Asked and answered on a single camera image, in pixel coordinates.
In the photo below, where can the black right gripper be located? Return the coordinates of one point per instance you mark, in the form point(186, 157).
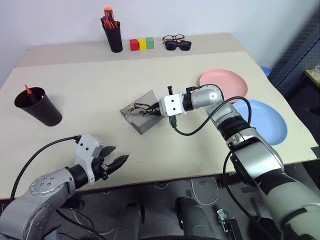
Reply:
point(159, 108)

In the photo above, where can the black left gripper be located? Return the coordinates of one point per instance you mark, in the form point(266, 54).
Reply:
point(101, 168)

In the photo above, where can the tortoiseshell eyeglasses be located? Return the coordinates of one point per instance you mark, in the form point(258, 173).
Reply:
point(179, 36)
point(136, 105)

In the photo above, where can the red black marker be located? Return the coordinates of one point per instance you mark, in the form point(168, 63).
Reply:
point(28, 92)

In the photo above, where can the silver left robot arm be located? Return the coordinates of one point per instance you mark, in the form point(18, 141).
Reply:
point(45, 185)

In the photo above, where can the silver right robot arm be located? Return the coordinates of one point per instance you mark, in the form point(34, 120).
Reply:
point(262, 155)

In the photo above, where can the grey glasses case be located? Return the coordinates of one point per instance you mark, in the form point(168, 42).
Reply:
point(142, 125)

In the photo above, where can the black cup with tools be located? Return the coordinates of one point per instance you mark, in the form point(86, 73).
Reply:
point(113, 40)

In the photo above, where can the yellow wooden block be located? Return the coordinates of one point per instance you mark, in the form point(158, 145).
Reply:
point(142, 44)

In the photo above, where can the green wooden block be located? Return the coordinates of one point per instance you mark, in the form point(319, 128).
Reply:
point(150, 43)

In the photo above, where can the red wooden block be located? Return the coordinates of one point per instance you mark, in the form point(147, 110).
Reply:
point(134, 45)

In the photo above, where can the dark grey rounded shape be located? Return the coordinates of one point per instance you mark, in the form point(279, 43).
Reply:
point(192, 220)
point(131, 222)

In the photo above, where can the black sunglasses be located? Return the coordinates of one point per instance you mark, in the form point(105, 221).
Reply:
point(185, 46)

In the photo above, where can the pink plate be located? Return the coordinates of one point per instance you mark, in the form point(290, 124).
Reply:
point(220, 77)

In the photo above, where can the blue plate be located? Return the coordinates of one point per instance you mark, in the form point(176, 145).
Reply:
point(267, 120)

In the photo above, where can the blue round object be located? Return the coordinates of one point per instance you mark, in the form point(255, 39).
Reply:
point(265, 71)

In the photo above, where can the metal caster with black block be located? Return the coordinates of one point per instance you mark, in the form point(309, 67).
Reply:
point(226, 222)

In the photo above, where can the black pegboard rack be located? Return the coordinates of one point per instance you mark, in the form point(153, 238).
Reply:
point(295, 70)

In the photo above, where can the wooden shelf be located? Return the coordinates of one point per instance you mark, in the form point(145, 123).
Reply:
point(312, 80)

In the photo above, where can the clear glass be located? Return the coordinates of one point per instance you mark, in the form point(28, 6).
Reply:
point(316, 71)

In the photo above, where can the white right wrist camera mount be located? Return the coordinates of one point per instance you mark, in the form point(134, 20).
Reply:
point(172, 103)

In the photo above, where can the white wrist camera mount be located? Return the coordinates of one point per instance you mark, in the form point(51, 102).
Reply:
point(172, 103)
point(86, 147)

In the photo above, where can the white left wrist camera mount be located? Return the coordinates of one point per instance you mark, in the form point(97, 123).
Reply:
point(86, 147)

